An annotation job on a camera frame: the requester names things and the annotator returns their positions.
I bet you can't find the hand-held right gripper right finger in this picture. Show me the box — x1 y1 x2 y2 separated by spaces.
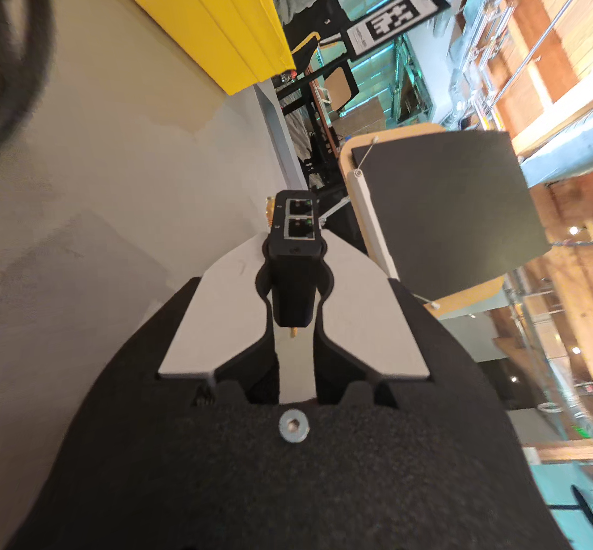
313 229 431 404

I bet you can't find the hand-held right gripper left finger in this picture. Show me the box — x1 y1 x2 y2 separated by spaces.
158 233 281 404

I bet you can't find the black ethernet adapter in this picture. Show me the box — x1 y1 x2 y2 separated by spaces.
266 190 327 328

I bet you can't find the yellow plastic bin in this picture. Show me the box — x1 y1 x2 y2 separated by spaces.
99 0 297 96

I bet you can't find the orange ethernet cable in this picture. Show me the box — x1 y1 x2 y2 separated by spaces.
265 195 298 338

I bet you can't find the black ethernet cable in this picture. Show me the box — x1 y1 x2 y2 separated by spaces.
0 0 57 145

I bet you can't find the silver ribbed ventilation duct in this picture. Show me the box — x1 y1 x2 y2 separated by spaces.
519 114 593 187

